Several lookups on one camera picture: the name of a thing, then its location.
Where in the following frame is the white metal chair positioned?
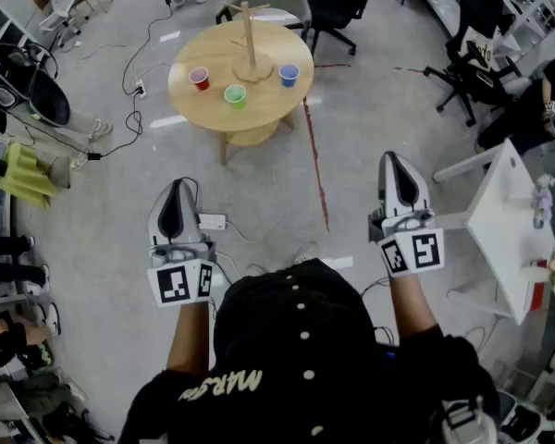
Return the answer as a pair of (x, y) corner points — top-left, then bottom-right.
(38, 0), (111, 49)

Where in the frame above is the red cup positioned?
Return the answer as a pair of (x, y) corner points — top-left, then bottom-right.
(188, 66), (211, 92)

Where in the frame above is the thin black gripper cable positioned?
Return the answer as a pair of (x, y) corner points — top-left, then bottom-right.
(179, 176), (201, 216)

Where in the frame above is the vase with purple flowers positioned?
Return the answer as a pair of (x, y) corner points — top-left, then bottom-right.
(530, 173), (555, 229)

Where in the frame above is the white cable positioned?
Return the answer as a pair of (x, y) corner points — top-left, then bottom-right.
(225, 145), (291, 244)

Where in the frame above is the person's right forearm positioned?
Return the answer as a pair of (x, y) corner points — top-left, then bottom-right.
(388, 271), (441, 341)

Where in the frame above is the yellow-green folded cloth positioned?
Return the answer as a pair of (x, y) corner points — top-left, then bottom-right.
(0, 142), (57, 210)

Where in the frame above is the black office chair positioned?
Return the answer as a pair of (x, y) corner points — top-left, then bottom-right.
(300, 0), (379, 57)
(423, 0), (524, 128)

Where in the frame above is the white side table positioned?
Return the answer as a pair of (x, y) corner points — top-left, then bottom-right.
(432, 139), (555, 327)

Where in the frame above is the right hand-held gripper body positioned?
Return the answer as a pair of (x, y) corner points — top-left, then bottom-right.
(368, 208), (445, 278)

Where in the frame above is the person's white shoe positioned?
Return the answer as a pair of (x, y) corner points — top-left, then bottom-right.
(294, 241), (319, 265)

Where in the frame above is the person's black buttoned shirt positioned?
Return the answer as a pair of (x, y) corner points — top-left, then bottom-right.
(117, 256), (500, 444)

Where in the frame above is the blue cup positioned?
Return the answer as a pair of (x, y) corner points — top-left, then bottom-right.
(277, 64), (301, 89)

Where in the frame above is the round wooden table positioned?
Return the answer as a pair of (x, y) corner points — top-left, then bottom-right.
(167, 18), (315, 166)

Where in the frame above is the wooden cup tree stand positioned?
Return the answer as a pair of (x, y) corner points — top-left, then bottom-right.
(221, 0), (276, 83)

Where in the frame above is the black power cable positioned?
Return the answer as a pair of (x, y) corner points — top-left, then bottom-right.
(86, 89), (145, 162)
(120, 0), (175, 97)

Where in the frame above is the green cup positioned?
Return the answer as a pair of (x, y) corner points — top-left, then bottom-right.
(223, 83), (248, 110)

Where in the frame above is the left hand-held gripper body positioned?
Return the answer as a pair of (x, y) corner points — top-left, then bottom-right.
(146, 236), (216, 307)

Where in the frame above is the white and red container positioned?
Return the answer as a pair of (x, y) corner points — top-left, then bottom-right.
(519, 259), (550, 313)

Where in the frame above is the person's left forearm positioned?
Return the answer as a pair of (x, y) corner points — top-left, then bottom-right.
(166, 299), (214, 375)

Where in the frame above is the grey bag with black strap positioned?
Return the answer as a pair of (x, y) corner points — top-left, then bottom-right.
(438, 395), (500, 444)

